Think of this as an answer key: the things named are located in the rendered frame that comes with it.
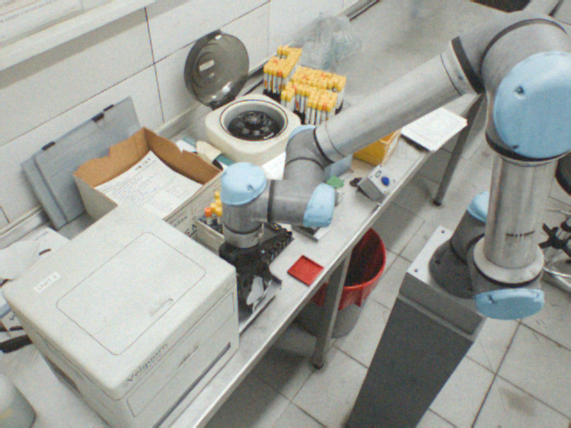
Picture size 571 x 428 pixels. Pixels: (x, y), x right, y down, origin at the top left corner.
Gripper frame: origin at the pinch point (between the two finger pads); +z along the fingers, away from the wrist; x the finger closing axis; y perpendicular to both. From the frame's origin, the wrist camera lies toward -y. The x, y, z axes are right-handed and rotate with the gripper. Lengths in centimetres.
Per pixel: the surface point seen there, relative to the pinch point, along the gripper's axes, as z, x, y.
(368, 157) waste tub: 6, -4, -62
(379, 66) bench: 9, -29, -115
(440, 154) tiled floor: 96, -11, -194
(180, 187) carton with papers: 2.8, -35.8, -14.8
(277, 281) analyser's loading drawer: 4.4, 1.9, -7.4
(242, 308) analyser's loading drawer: 5.0, -0.2, 2.8
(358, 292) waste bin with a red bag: 56, 8, -51
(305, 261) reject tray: 8.8, 2.3, -19.2
